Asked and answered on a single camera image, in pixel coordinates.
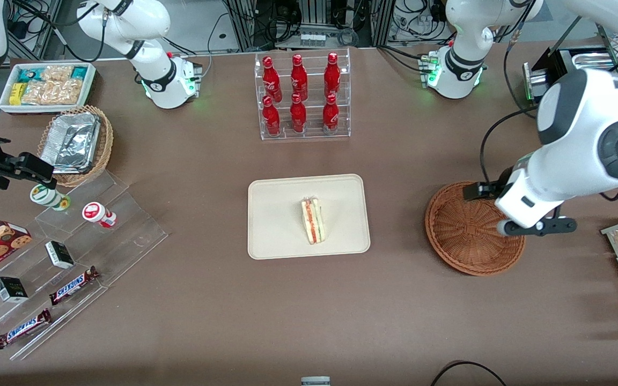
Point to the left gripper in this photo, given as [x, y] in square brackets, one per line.
[485, 190]

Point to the triangular sandwich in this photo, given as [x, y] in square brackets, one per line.
[313, 222]

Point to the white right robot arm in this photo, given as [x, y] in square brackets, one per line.
[167, 80]

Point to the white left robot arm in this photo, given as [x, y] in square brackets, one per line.
[582, 118]

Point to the brown round wicker basket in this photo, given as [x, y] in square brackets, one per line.
[464, 236]

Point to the aluminium foil tray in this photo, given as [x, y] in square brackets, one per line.
[70, 142]

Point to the light wicker basket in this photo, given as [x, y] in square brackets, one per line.
[106, 145]

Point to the beige plastic tray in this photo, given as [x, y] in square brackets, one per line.
[277, 225]

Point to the green white yogurt bottle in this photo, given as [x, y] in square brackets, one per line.
[49, 197]

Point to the yellow snack packet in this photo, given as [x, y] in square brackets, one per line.
[16, 94]

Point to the large clear cracker bag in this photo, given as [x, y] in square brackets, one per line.
[51, 93]

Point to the red white yogurt bottle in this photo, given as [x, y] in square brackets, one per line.
[97, 213]

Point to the small black box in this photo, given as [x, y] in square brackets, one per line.
[11, 289]
[59, 254]

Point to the teal snack packet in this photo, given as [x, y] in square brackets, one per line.
[79, 72]
[29, 74]

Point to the small clear cracker bag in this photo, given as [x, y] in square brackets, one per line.
[57, 73]

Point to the white rectangular snack bin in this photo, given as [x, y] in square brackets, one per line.
[90, 80]

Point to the Snickers chocolate bar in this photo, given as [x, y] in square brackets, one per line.
[23, 328]
[73, 286]

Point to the clear acrylic stepped display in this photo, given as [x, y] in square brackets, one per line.
[132, 236]

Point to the black food warmer cabinet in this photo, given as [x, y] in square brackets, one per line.
[561, 59]

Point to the red cola bottle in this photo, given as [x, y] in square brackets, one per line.
[330, 115]
[298, 115]
[271, 118]
[332, 78]
[299, 80]
[271, 80]

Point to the steel warmer pan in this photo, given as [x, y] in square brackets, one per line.
[593, 57]

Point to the clear acrylic bottle rack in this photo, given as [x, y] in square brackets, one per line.
[287, 135]

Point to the grey connector block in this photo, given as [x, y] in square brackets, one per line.
[313, 39]

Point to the small grey device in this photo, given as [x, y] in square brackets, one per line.
[315, 381]

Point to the aluminium frame post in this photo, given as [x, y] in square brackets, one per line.
[242, 24]
[383, 21]

